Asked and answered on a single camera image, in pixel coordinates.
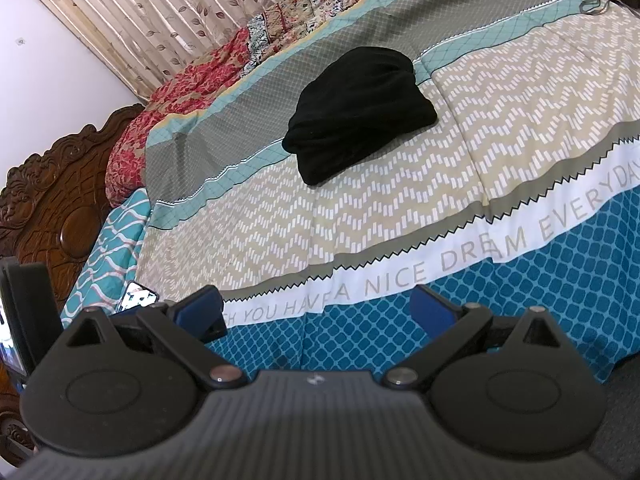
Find black pants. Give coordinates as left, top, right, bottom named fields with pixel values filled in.
left=281, top=46, right=440, bottom=186

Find carved wooden headboard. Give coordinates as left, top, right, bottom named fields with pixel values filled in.
left=0, top=104, right=147, bottom=463

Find smartphone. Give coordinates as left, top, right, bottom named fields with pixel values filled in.
left=120, top=280, right=159, bottom=312

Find beige leaf print curtain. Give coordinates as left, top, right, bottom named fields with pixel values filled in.
left=14, top=0, right=417, bottom=107

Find red floral patchwork quilt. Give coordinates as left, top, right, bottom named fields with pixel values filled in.
left=105, top=0, right=451, bottom=209

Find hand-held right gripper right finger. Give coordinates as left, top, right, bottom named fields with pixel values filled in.
left=381, top=283, right=569, bottom=391

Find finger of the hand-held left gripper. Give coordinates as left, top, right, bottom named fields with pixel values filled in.
left=202, top=316, right=228, bottom=344

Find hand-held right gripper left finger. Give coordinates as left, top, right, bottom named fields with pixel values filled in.
left=64, top=284, right=249, bottom=390

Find patterned bed sheet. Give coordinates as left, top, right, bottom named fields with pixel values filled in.
left=60, top=0, right=640, bottom=377

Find teal wavy patterned pillow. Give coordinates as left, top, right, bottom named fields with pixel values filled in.
left=60, top=187, right=152, bottom=330

